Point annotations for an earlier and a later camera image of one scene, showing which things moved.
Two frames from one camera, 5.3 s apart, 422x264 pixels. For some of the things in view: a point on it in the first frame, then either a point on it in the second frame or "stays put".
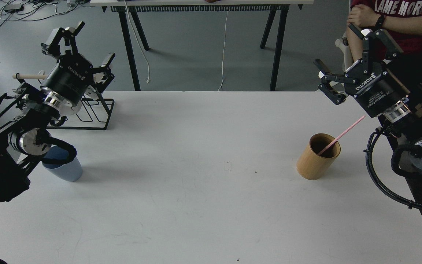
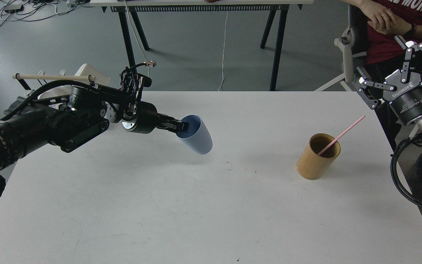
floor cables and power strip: x=22 y=10 stays put
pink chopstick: x=332 y=141 stays put
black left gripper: x=69 y=81 to x=147 y=120
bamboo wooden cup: x=312 y=166 stays put
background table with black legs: x=279 y=7 stays put
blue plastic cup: x=71 y=171 to x=197 y=136
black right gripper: x=373 y=85 to x=413 y=98
